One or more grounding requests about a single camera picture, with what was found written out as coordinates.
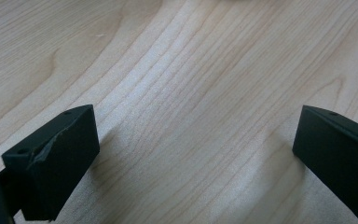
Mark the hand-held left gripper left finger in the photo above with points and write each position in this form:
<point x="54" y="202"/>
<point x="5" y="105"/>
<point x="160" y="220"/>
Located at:
<point x="59" y="161"/>

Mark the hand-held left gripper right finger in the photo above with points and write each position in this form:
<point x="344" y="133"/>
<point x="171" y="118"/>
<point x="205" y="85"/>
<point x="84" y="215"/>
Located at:
<point x="338" y="155"/>

